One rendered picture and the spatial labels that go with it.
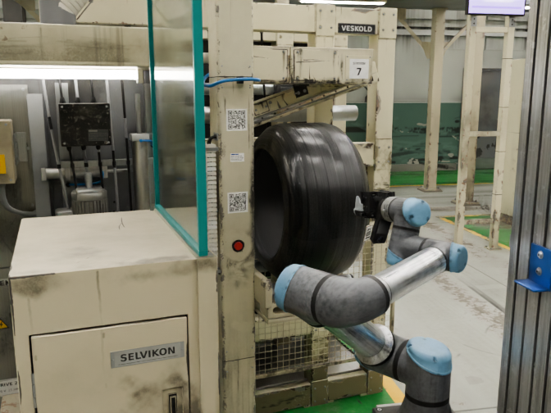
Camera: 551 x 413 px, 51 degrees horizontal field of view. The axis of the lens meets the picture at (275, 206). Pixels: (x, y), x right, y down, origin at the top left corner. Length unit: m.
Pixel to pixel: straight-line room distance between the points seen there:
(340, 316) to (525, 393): 0.48
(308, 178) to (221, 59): 0.49
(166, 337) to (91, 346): 0.15
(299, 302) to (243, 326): 0.91
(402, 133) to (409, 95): 0.80
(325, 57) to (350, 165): 0.58
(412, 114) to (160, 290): 11.30
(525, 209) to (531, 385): 0.40
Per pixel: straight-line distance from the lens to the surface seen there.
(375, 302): 1.28
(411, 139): 12.36
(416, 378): 1.60
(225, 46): 2.02
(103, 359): 1.24
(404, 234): 1.61
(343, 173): 2.00
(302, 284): 1.31
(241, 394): 2.32
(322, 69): 2.43
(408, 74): 12.36
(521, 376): 1.50
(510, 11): 6.23
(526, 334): 1.46
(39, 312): 1.20
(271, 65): 2.34
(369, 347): 1.57
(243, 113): 2.03
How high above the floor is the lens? 1.60
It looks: 11 degrees down
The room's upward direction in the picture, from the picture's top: straight up
